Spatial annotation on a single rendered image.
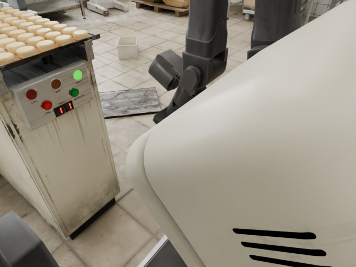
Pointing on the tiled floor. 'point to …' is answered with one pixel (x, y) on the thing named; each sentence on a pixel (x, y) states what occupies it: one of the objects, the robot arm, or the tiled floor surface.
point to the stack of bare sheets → (130, 103)
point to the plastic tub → (127, 47)
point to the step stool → (234, 4)
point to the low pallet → (162, 7)
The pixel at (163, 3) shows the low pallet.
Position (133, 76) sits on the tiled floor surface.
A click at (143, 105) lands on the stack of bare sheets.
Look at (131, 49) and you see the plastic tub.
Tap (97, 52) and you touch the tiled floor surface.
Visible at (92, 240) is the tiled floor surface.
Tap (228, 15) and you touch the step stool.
